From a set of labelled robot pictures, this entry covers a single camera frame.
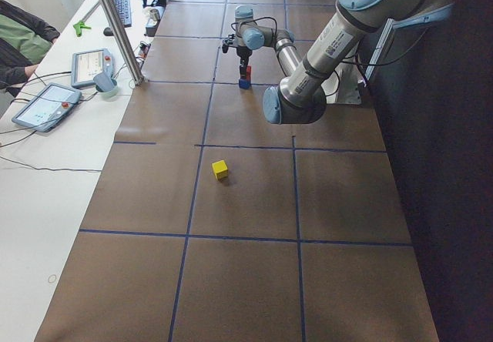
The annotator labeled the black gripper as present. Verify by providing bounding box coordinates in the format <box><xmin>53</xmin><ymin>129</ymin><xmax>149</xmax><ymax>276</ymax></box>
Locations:
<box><xmin>236</xmin><ymin>46</ymin><xmax>253</xmax><ymax>79</ymax></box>

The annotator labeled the red cube block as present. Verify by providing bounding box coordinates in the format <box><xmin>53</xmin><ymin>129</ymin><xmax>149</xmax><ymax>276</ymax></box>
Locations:
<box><xmin>245</xmin><ymin>65</ymin><xmax>252</xmax><ymax>82</ymax></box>

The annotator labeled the blue cube block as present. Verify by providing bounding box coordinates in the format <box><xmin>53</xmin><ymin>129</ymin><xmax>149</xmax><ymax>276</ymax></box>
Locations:
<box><xmin>238</xmin><ymin>79</ymin><xmax>251</xmax><ymax>89</ymax></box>

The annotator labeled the yellow cube block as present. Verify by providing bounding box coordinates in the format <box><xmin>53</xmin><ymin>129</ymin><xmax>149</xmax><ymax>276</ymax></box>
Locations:
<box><xmin>211</xmin><ymin>160</ymin><xmax>229</xmax><ymax>180</ymax></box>

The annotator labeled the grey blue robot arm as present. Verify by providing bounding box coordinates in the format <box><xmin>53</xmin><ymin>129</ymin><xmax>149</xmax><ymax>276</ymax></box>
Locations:
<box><xmin>222</xmin><ymin>0</ymin><xmax>454</xmax><ymax>124</ymax></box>

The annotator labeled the metal cup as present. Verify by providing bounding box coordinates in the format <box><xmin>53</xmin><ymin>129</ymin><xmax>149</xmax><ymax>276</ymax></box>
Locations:
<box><xmin>149</xmin><ymin>8</ymin><xmax>161</xmax><ymax>22</ymax></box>

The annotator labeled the black keyboard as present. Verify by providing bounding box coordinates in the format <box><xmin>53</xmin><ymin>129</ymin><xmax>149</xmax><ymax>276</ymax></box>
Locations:
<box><xmin>113</xmin><ymin>0</ymin><xmax>132</xmax><ymax>27</ymax></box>

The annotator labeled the black computer mouse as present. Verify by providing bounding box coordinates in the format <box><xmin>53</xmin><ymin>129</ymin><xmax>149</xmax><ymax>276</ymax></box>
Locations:
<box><xmin>103</xmin><ymin>27</ymin><xmax>113</xmax><ymax>36</ymax></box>

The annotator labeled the far teach pendant tablet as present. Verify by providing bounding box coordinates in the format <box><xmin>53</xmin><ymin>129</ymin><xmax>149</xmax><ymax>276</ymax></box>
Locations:
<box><xmin>71</xmin><ymin>48</ymin><xmax>114</xmax><ymax>89</ymax></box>

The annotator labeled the teach pendant tablet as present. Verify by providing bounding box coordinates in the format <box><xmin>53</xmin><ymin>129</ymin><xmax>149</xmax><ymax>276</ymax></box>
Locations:
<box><xmin>71</xmin><ymin>48</ymin><xmax>114</xmax><ymax>89</ymax></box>
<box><xmin>12</xmin><ymin>83</ymin><xmax>82</xmax><ymax>132</ymax></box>

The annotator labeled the near teach pendant tablet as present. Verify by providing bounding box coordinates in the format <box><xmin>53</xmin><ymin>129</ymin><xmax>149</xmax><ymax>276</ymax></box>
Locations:
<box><xmin>12</xmin><ymin>83</ymin><xmax>82</xmax><ymax>132</ymax></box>

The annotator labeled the seated person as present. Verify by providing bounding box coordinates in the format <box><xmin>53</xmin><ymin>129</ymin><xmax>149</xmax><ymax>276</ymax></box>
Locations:
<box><xmin>1</xmin><ymin>0</ymin><xmax>60</xmax><ymax>96</ymax></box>

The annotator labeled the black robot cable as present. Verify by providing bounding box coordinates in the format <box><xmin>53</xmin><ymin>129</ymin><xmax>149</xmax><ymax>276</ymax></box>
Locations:
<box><xmin>230</xmin><ymin>16</ymin><xmax>279</xmax><ymax>35</ymax></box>

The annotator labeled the white camera pole mount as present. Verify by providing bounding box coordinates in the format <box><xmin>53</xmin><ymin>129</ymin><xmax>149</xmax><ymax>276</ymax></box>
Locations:
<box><xmin>327</xmin><ymin>64</ymin><xmax>362</xmax><ymax>106</ymax></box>

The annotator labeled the aluminium frame post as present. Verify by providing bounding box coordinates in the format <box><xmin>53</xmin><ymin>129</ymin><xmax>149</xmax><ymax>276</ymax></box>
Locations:
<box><xmin>99</xmin><ymin>0</ymin><xmax>144</xmax><ymax>86</ymax></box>

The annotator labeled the green handled tool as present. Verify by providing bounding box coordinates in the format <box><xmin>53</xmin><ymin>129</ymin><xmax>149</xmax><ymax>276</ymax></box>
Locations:
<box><xmin>73</xmin><ymin>21</ymin><xmax>91</xmax><ymax>37</ymax></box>

